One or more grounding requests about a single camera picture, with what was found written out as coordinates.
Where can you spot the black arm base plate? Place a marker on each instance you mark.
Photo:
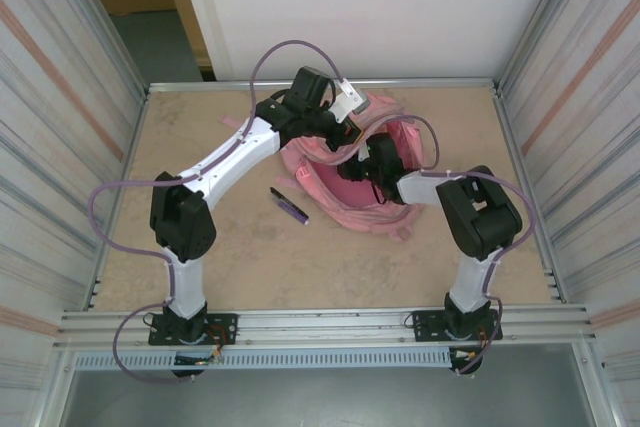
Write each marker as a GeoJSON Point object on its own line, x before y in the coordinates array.
{"type": "Point", "coordinates": [425, 324]}
{"type": "Point", "coordinates": [225, 327]}

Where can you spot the black pen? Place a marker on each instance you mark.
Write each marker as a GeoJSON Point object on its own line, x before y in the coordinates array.
{"type": "Point", "coordinates": [285, 196]}

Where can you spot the small green circuit board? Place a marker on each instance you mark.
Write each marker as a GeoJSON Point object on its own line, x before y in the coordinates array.
{"type": "Point", "coordinates": [195, 360]}

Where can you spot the wide aluminium mounting rail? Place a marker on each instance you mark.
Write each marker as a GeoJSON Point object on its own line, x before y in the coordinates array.
{"type": "Point", "coordinates": [325, 327]}

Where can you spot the pink backpack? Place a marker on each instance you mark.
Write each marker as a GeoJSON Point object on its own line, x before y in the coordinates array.
{"type": "Point", "coordinates": [350, 197]}

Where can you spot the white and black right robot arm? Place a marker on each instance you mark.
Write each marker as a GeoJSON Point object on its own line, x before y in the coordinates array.
{"type": "Point", "coordinates": [480, 212]}

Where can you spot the white door frame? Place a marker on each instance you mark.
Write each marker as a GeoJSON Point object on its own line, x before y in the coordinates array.
{"type": "Point", "coordinates": [202, 7]}

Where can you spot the aluminium frame post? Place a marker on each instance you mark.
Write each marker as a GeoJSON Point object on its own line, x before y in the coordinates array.
{"type": "Point", "coordinates": [536, 17]}
{"type": "Point", "coordinates": [112, 17]}

